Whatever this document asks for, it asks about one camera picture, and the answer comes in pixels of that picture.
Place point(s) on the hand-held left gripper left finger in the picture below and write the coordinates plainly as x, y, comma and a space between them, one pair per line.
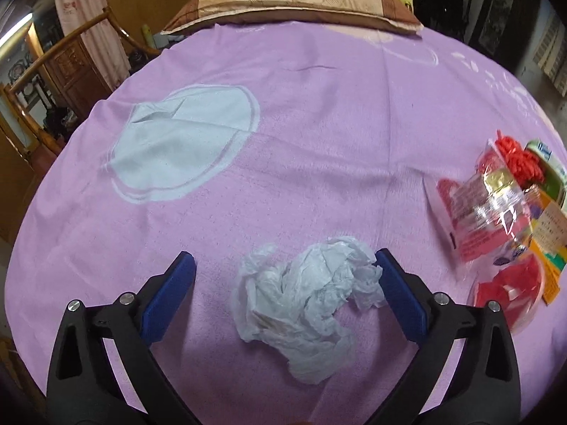
170, 296

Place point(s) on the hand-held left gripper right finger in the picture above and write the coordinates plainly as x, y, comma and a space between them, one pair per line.
401, 296

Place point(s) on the white tissue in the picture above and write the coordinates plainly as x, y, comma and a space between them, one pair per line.
301, 301

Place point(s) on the clear pink printed wrapper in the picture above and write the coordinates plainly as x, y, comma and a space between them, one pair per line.
478, 212

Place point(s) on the orange packet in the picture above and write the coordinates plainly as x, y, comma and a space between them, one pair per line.
549, 248

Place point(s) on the green snack packet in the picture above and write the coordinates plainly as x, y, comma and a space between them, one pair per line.
551, 168

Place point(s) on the red jelly cup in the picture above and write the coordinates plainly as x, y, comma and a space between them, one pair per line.
509, 292

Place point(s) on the purple printed tablecloth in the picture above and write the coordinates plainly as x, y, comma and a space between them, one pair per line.
310, 141

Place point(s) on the black bag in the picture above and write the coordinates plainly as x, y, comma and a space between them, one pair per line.
60, 119

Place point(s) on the wooden armchair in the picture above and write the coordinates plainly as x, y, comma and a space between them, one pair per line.
71, 62

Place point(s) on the green spray bottle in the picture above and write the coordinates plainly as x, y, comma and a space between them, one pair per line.
147, 35

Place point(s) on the floral curtain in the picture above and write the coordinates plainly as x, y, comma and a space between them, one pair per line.
84, 31

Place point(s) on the checked curtain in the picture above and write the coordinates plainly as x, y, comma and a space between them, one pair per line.
551, 48

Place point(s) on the black hanging coat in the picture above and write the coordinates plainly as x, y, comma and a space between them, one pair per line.
438, 0

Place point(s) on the dark tall cabinet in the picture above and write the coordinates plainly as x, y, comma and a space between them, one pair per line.
500, 13

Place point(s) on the fluorescent tube lamp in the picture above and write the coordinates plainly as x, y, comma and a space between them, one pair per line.
15, 31

